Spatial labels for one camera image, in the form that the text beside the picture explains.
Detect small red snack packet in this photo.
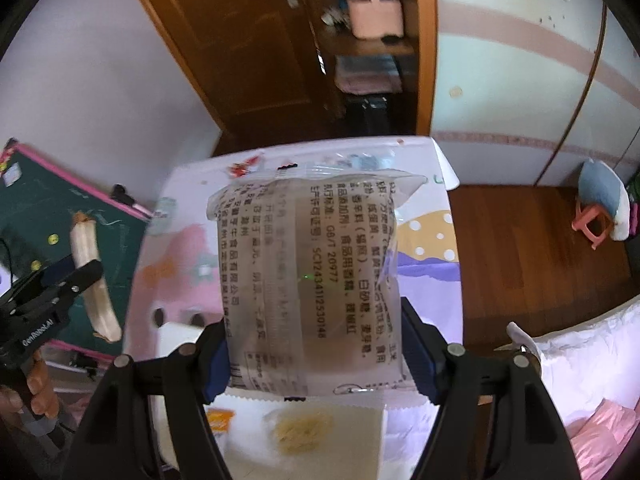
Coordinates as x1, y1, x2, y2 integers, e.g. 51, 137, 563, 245
227, 156, 263, 179

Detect wooden shelf unit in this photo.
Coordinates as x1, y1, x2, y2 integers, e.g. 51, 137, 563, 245
300, 0, 437, 137

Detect folded clothes pile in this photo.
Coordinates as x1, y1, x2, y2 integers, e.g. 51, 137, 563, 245
334, 55, 404, 95

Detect green chalkboard pink frame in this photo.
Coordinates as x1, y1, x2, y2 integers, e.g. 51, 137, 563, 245
0, 137, 154, 361

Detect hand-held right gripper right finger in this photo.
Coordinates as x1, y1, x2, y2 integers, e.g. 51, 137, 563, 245
400, 297, 568, 480

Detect white bed pillow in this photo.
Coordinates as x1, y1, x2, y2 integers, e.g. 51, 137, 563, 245
506, 300, 640, 426

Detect pastel wardrobe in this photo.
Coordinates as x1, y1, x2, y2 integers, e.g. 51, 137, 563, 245
431, 0, 640, 190

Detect small toy figurine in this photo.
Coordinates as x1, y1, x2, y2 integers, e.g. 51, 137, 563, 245
320, 2, 351, 28

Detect clear snack packet blue edges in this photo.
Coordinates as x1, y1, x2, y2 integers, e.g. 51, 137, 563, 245
305, 151, 397, 176

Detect person's left hand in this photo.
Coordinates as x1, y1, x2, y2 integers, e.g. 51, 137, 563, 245
0, 347, 63, 426

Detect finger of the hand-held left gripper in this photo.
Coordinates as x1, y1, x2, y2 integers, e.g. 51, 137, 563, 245
29, 260, 104, 314
0, 256, 76, 307

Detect wooden door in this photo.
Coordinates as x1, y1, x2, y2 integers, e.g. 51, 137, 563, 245
117, 0, 347, 150

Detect white snack packet yellow label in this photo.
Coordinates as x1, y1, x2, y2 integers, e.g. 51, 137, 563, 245
206, 406, 237, 461

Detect black box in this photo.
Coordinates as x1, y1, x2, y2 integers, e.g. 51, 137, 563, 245
345, 95, 392, 134

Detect pink blanket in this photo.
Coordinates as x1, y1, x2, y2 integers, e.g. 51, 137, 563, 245
565, 397, 640, 480

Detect pale long snack stick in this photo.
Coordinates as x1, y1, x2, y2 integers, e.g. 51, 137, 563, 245
70, 211, 124, 344

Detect pink plastic stool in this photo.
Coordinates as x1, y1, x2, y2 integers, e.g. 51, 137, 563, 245
574, 200, 616, 251

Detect small pink stool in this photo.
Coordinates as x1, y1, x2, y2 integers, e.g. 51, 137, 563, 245
577, 157, 631, 242

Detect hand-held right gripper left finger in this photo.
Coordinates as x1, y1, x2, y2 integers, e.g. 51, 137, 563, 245
62, 317, 236, 480

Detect translucent printed snack packet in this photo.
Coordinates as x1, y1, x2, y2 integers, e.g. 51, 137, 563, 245
206, 167, 441, 411

